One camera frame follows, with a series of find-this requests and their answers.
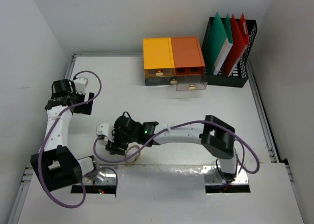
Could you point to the dark bottom drawer box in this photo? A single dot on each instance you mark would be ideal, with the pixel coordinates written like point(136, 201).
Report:
point(155, 81)

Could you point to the green clip file folder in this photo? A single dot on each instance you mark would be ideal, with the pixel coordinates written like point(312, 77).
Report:
point(217, 43)

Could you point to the yellow drawer box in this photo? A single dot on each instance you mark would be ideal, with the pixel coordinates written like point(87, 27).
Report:
point(158, 57)

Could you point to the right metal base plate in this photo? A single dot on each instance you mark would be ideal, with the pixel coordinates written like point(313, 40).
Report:
point(212, 177)

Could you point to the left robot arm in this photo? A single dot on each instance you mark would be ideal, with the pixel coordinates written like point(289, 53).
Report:
point(59, 166)

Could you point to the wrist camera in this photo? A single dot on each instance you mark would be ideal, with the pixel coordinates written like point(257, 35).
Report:
point(105, 131)
point(80, 85)

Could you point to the metal base plate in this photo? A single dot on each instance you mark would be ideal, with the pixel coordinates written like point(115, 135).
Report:
point(212, 177)
point(101, 176)

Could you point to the red clip file folder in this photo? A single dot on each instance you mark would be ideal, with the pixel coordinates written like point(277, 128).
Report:
point(240, 37)

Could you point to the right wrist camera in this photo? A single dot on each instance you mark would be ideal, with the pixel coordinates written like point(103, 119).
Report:
point(105, 131)

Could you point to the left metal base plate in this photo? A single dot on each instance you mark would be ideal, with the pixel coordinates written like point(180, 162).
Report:
point(101, 176)

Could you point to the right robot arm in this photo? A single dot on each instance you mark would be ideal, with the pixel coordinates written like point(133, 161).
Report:
point(216, 139)

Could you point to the beige masking tape roll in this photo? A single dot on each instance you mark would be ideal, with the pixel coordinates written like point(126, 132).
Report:
point(133, 148)

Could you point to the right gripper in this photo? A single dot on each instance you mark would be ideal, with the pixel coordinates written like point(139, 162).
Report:
point(114, 148)

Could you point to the orange drawer box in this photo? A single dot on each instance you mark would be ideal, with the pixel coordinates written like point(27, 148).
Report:
point(188, 57)

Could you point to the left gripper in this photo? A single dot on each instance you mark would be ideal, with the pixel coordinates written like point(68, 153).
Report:
point(84, 109)

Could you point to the black mesh file organizer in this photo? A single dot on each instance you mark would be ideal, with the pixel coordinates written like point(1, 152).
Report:
point(239, 76)

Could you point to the white front cover board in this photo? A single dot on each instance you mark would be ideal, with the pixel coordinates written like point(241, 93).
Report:
point(170, 195)

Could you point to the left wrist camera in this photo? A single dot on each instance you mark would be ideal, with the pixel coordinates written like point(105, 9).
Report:
point(80, 85)

